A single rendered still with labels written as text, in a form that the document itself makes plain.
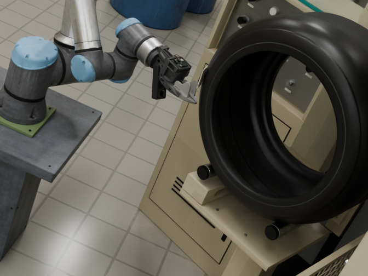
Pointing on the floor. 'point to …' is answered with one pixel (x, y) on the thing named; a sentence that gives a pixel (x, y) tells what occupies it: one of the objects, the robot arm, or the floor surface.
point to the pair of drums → (161, 11)
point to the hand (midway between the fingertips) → (192, 102)
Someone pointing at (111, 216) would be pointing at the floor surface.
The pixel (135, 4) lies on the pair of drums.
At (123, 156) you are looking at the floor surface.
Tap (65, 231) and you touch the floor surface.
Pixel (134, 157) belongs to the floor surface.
